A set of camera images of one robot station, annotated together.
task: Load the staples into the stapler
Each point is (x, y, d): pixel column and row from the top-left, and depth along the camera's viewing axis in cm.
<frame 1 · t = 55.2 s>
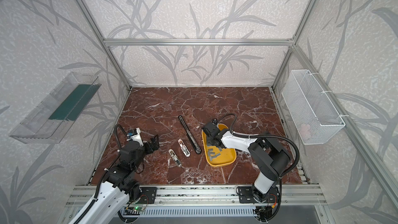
left hand: (153, 133, 82), fingers open
right hand: (211, 134, 93), fingers open
beige white stapler: (175, 158, 86), point 2 cm above the table
yellow plastic tray: (216, 156, 88), on the table

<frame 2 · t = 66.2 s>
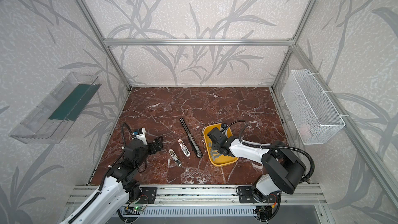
left hand: (158, 134, 84), fingers open
right hand: (216, 138, 91), fingers open
the named things where they were.

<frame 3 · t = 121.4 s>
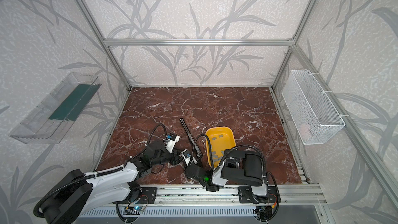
left hand: (187, 149, 82), fingers open
right hand: (184, 155, 86), fingers open
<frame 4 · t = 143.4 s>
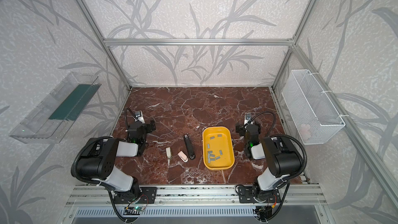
left hand: (145, 114, 94), fingers open
right hand: (247, 117, 95), fingers open
